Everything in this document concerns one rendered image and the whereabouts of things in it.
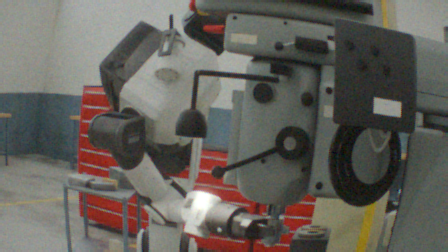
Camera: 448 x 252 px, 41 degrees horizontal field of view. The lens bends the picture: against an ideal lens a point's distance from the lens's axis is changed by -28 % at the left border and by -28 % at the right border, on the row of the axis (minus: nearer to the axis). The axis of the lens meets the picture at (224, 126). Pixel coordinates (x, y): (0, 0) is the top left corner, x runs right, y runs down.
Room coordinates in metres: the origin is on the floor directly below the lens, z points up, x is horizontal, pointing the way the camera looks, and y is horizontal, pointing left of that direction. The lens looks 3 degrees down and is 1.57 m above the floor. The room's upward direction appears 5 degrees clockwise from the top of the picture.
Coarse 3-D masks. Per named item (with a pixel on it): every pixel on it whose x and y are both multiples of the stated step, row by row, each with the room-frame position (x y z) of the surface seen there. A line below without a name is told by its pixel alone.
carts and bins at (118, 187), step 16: (80, 176) 4.76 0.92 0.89; (96, 176) 5.33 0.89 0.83; (112, 176) 5.08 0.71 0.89; (64, 192) 4.57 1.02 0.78; (96, 192) 4.58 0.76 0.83; (112, 192) 4.72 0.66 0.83; (128, 192) 4.86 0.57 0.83; (80, 240) 5.11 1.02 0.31; (96, 240) 5.27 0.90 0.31; (112, 240) 4.83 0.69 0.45
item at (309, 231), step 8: (296, 232) 2.22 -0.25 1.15; (304, 232) 2.15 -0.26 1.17; (312, 232) 2.17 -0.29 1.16; (320, 232) 2.14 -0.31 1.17; (328, 232) 2.21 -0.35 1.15; (296, 240) 2.10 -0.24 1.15; (304, 240) 2.10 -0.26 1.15; (312, 240) 2.09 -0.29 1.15; (320, 240) 2.09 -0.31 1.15; (328, 240) 2.22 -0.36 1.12; (296, 248) 2.10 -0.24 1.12; (304, 248) 2.10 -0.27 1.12; (312, 248) 2.09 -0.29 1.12; (320, 248) 2.09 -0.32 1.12
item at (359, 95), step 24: (336, 24) 1.39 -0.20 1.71; (360, 24) 1.37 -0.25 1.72; (336, 48) 1.39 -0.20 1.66; (360, 48) 1.37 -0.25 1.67; (384, 48) 1.35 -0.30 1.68; (408, 48) 1.33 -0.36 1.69; (336, 72) 1.39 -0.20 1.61; (360, 72) 1.37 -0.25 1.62; (384, 72) 1.35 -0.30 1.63; (408, 72) 1.33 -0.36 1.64; (336, 96) 1.39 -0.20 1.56; (360, 96) 1.37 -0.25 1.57; (384, 96) 1.35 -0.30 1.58; (408, 96) 1.33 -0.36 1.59; (336, 120) 1.39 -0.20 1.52; (360, 120) 1.37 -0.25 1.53; (384, 120) 1.35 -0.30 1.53; (408, 120) 1.33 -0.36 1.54
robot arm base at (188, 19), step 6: (186, 12) 2.24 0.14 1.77; (192, 12) 2.19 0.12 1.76; (186, 18) 2.20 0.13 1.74; (192, 18) 2.17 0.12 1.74; (186, 24) 2.18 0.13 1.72; (186, 30) 2.18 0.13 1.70; (192, 30) 2.19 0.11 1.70; (192, 36) 2.19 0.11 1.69; (198, 36) 2.20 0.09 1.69; (204, 36) 2.20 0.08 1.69; (204, 42) 2.21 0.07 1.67; (210, 42) 2.21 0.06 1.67; (216, 42) 2.24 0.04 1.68; (222, 42) 2.23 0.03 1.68; (216, 48) 2.22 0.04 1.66; (222, 48) 2.22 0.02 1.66; (216, 54) 2.23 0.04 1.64
